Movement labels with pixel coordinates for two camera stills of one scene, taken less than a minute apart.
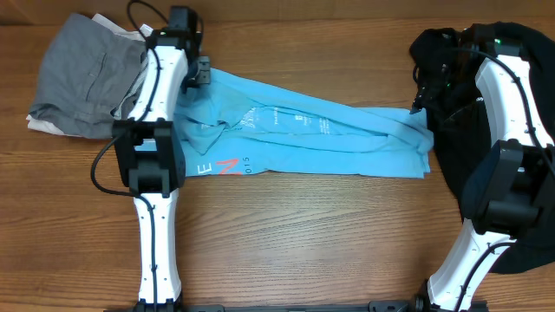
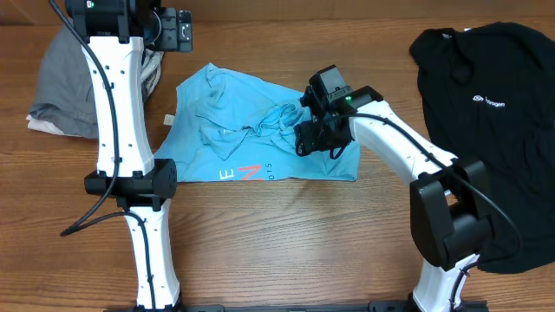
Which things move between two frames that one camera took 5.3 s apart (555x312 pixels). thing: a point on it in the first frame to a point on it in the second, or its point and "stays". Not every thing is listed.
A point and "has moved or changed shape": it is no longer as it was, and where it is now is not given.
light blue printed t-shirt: x=235 y=126 has moved or changed shape
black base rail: x=372 y=306 stays
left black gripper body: x=200 y=70 to x=165 y=32
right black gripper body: x=433 y=93 to x=319 y=135
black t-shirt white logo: x=446 y=61 stays
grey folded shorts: x=86 y=72 stays
